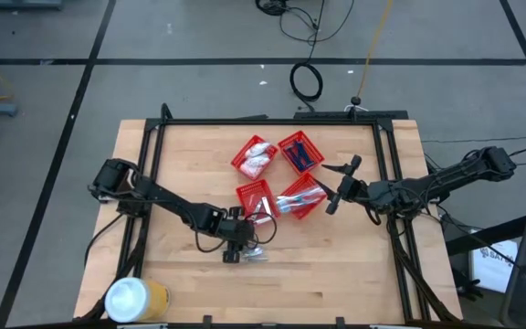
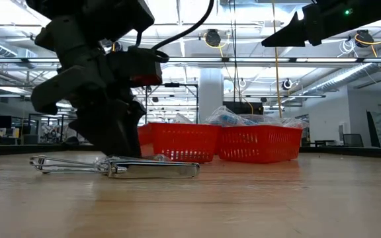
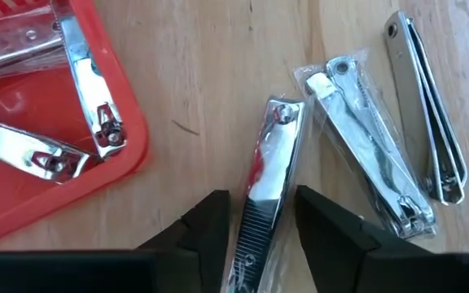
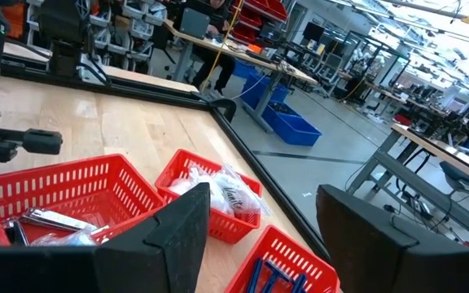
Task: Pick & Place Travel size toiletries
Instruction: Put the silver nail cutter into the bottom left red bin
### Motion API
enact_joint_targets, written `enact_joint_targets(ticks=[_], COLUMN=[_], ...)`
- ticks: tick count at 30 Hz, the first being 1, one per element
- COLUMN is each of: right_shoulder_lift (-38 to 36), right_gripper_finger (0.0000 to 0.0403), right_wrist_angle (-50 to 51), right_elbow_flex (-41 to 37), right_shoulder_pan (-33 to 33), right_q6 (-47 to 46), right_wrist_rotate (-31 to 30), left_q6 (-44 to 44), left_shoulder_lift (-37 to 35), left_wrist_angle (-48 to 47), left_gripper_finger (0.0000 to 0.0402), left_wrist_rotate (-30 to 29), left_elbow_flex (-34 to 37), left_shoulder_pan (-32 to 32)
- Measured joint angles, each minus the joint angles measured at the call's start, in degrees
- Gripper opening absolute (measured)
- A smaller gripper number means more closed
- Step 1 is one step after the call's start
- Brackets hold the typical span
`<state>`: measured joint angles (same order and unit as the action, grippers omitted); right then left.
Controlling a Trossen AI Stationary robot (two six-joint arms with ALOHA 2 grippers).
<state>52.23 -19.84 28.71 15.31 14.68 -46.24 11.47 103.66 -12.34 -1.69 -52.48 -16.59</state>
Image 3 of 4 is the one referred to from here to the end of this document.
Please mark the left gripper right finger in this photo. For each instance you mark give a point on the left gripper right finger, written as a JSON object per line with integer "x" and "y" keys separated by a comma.
{"x": 381, "y": 268}

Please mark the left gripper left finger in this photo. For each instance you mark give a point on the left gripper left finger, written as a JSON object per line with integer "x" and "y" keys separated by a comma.
{"x": 137, "y": 272}

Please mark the silver metal nail clipper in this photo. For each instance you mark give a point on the silver metal nail clipper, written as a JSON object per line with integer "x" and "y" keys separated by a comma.
{"x": 273, "y": 163}
{"x": 411, "y": 101}
{"x": 18, "y": 148}
{"x": 360, "y": 142}
{"x": 90, "y": 89}
{"x": 10, "y": 45}

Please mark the red slotted plastic basket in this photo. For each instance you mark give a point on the red slotted plastic basket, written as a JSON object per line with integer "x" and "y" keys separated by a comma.
{"x": 10, "y": 97}

